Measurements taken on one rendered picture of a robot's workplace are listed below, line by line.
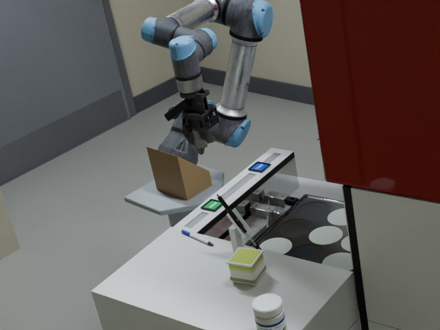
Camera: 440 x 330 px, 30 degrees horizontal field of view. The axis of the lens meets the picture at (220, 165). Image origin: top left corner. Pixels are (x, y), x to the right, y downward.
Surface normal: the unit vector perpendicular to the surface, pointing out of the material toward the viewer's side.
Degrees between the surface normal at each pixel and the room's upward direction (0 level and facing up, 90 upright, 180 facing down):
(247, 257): 0
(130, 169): 0
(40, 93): 90
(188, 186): 90
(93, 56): 90
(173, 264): 0
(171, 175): 90
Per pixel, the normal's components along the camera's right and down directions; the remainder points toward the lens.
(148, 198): -0.18, -0.88
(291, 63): -0.70, 0.43
